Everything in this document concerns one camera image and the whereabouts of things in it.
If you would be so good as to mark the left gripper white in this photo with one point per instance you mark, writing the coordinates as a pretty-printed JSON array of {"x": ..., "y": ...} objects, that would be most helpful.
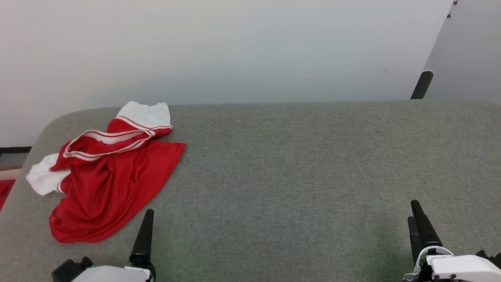
[{"x": 113, "y": 275}]

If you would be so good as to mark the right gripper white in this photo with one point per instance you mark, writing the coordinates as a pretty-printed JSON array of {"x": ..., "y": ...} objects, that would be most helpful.
[{"x": 462, "y": 268}]

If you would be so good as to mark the red and white jersey shirt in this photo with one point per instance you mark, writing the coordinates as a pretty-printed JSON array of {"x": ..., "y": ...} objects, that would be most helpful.
[{"x": 109, "y": 184}]

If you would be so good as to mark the red cloth in basket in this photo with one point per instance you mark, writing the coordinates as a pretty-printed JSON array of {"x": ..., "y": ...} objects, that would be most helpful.
[{"x": 4, "y": 192}]

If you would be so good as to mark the beige plastic laundry basket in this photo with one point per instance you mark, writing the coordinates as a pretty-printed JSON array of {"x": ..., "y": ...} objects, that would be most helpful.
[{"x": 8, "y": 174}]

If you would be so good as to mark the black pole with white tip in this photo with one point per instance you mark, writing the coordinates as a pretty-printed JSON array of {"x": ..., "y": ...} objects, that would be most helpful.
[{"x": 422, "y": 84}]

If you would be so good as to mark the grey board panel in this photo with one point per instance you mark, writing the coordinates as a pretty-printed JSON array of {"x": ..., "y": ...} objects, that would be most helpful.
[{"x": 469, "y": 51}]

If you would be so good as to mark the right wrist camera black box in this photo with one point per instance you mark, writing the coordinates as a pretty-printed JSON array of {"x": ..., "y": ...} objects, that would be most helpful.
[{"x": 491, "y": 257}]

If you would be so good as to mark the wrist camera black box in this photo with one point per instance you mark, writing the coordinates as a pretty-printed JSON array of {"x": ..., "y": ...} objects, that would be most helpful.
[
  {"x": 491, "y": 257},
  {"x": 68, "y": 270}
]

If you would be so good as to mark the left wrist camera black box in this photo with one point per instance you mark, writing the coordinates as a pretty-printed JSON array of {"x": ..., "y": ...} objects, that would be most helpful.
[{"x": 68, "y": 270}]

